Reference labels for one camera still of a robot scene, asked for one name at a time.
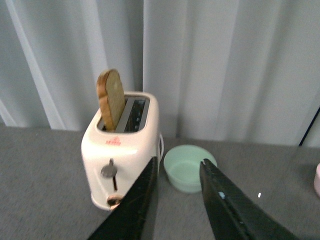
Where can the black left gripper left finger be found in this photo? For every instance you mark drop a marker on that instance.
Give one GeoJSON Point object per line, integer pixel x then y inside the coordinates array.
{"type": "Point", "coordinates": [134, 218]}

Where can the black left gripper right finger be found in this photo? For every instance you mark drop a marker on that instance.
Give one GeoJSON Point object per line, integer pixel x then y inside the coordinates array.
{"type": "Point", "coordinates": [232, 215]}

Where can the cream white toaster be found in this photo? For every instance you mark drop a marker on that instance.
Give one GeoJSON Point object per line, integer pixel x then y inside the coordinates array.
{"type": "Point", "coordinates": [113, 160]}

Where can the green plastic bowl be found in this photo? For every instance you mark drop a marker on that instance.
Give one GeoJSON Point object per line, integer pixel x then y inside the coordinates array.
{"type": "Point", "coordinates": [182, 166]}

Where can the pink plastic bowl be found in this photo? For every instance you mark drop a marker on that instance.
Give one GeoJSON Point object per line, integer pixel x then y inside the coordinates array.
{"type": "Point", "coordinates": [316, 182]}

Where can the toasted bread slice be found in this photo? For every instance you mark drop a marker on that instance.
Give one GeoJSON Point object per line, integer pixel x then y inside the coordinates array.
{"type": "Point", "coordinates": [111, 98]}

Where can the grey pleated curtain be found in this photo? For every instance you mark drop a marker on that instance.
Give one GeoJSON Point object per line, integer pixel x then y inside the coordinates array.
{"type": "Point", "coordinates": [227, 70]}

